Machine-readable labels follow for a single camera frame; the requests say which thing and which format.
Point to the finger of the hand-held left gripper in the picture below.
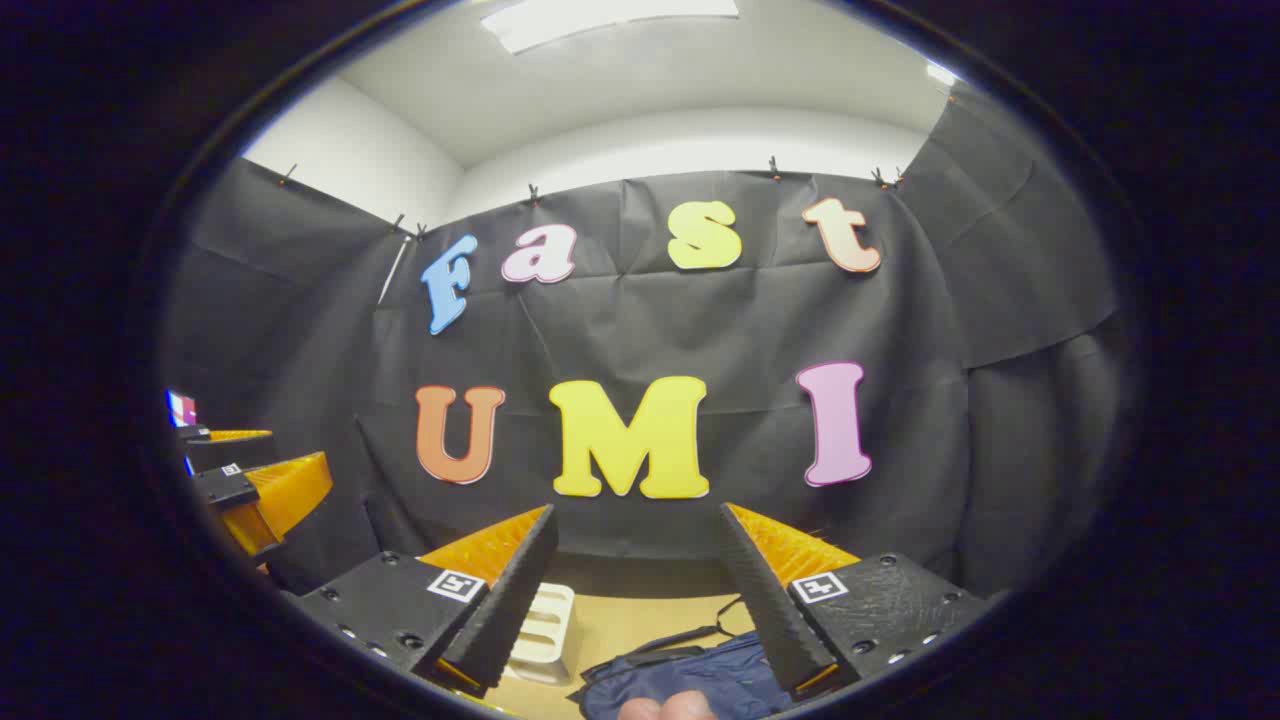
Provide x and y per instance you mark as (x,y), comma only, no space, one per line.
(228,487)
(215,447)

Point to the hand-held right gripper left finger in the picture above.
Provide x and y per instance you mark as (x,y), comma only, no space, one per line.
(505,610)

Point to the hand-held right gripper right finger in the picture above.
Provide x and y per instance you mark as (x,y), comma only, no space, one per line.
(765,600)

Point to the cream plastic bookshelf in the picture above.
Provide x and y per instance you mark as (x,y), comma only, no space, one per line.
(545,630)

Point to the blue schoolbag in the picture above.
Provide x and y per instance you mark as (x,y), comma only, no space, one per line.
(700,675)

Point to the computer monitor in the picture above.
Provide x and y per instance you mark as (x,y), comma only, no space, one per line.
(181,408)

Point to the thin white pole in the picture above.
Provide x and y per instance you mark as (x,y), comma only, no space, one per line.
(394,270)

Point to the row of small cloth clips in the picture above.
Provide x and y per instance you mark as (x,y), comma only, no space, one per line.
(533,191)

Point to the small ceiling light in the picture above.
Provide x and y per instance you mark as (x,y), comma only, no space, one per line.
(941,73)

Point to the long ceiling light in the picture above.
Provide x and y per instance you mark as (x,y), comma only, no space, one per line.
(600,20)

